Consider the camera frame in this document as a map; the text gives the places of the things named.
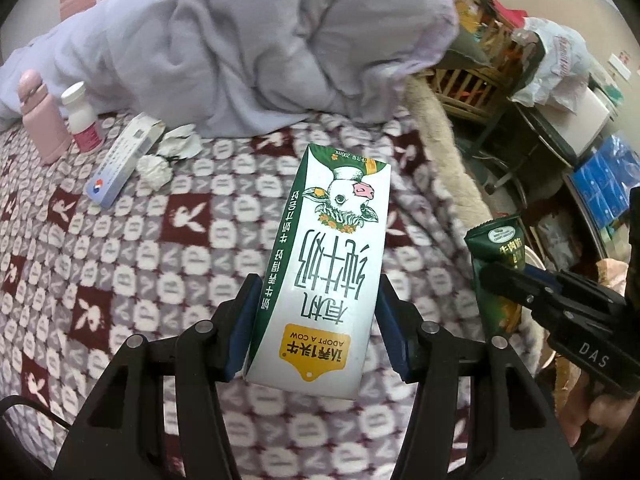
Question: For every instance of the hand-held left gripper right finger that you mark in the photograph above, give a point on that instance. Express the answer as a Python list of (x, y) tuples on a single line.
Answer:
[(389, 327)]

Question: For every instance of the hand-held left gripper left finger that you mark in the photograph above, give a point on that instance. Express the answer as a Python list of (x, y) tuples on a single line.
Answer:
[(244, 322)]

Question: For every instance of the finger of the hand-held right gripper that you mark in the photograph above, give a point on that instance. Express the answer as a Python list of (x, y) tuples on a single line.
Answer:
[(515, 287), (545, 277)]

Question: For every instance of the dark green snack wrapper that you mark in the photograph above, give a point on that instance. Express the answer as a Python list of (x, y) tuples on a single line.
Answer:
[(500, 242)]

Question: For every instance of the white round bin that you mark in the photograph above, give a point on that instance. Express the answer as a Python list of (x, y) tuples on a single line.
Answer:
[(551, 355)]

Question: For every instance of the white green milk carton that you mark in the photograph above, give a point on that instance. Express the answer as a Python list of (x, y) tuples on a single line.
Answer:
[(325, 270)]

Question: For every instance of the person's right hand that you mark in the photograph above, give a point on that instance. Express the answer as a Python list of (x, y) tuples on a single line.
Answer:
[(592, 407)]

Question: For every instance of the grey printed bag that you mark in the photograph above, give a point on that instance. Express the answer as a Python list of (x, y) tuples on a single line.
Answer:
[(560, 230)]

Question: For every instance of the pink textured towel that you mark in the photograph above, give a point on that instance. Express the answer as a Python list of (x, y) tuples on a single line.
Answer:
[(612, 272)]

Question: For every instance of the blue tissue pack bundle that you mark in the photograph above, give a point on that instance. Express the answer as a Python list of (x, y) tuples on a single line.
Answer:
[(605, 180)]

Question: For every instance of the printed bunny blanket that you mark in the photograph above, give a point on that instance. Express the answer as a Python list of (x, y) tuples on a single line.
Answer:
[(125, 260)]

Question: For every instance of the black stool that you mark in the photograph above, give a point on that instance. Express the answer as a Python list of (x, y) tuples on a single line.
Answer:
[(540, 130)]

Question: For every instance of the white box appliance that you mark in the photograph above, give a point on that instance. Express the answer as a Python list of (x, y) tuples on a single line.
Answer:
[(585, 115)]

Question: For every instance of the beige fleece blanket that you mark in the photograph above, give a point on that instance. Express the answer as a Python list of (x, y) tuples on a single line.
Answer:
[(440, 135)]

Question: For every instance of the crumpled white tissue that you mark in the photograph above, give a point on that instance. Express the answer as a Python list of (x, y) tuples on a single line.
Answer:
[(155, 170)]

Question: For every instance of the torn white paper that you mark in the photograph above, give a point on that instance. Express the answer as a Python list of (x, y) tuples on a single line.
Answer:
[(177, 142)]

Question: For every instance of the white medicine box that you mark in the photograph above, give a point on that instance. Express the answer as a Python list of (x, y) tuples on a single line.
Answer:
[(122, 160)]

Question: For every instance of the wooden crib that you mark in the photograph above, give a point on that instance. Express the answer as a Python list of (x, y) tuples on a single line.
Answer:
[(470, 85)]

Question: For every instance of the white plastic bag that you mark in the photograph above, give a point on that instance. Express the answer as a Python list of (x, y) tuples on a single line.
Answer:
[(555, 65)]

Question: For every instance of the olive green pillow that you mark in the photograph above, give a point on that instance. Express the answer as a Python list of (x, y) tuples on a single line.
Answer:
[(465, 49)]

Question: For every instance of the white pill bottle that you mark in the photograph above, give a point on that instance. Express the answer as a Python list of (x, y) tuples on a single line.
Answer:
[(82, 120)]

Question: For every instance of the pink bottle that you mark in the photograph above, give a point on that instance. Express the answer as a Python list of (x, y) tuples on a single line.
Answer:
[(42, 120)]

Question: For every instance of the lavender quilt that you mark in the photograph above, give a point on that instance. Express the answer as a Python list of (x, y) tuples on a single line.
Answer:
[(250, 35)]

